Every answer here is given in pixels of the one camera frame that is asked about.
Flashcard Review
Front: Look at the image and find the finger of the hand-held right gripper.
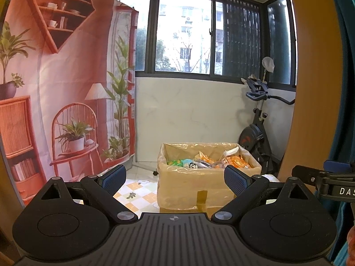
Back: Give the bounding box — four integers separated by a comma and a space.
324, 160, 351, 174
291, 165, 327, 185

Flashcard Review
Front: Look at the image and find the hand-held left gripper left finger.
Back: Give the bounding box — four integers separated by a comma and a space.
41, 164, 138, 224

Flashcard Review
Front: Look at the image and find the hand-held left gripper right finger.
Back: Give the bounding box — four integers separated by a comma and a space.
211, 165, 314, 224

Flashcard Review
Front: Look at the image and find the red-orange snack bag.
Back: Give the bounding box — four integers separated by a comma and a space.
225, 155, 252, 169

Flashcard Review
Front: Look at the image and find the white snack packet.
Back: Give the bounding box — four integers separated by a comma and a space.
223, 147, 241, 159

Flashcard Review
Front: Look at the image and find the orange snack packet beige end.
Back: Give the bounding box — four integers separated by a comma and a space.
194, 151, 218, 167

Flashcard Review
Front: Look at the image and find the plastic-lined cardboard box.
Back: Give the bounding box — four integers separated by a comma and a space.
157, 142, 262, 210

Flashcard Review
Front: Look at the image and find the person's right hand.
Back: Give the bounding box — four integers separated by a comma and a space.
347, 224, 355, 256

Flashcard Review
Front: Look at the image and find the checkered floral tablecloth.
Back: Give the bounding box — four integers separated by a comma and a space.
111, 173, 280, 214

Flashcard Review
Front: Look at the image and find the backdrop stand leg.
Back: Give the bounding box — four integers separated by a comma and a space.
132, 163, 159, 176

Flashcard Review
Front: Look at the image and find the black exercise bike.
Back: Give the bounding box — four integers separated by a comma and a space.
239, 78, 295, 177

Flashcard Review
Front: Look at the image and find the teal garment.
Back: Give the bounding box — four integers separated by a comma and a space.
326, 0, 355, 266

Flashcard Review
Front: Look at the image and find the wooden panel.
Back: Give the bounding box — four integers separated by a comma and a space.
277, 0, 345, 195

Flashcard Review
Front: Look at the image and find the white plastic bag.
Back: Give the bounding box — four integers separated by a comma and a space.
262, 57, 276, 73

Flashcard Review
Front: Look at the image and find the printed room backdrop cloth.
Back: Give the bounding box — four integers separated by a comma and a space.
0, 0, 140, 209

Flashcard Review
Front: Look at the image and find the black-framed window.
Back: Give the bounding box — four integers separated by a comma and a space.
94, 0, 298, 91

